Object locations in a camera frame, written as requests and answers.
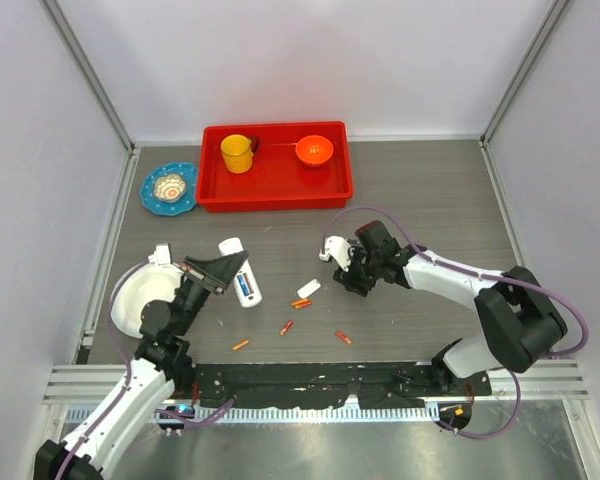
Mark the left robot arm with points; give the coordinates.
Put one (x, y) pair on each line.
(159, 368)

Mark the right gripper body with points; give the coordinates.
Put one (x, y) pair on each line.
(363, 273)

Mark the yellow mug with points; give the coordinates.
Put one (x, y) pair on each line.
(238, 151)

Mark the blue dotted plate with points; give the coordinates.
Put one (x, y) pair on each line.
(185, 204)

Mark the white remote control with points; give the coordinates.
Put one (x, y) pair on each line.
(231, 246)

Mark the red plastic tray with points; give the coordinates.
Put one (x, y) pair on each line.
(278, 180)

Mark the white paper plate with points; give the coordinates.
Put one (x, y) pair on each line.
(140, 285)

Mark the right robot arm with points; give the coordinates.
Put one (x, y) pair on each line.
(519, 323)

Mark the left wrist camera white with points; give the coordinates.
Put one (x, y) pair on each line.
(160, 260)

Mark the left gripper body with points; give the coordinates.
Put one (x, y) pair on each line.
(195, 275)

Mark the white slotted cable duct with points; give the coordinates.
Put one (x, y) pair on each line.
(347, 413)

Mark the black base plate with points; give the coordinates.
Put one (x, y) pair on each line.
(315, 386)

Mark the orange bowl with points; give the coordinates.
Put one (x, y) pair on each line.
(314, 150)

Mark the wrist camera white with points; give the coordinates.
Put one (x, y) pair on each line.
(336, 248)
(160, 260)

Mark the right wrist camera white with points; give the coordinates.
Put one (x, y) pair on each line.
(336, 248)

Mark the small patterned bowl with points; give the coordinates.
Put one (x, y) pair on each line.
(169, 188)

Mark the white battery cover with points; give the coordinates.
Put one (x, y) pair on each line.
(309, 288)

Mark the aluminium frame rail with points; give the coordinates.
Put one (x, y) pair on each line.
(546, 380)

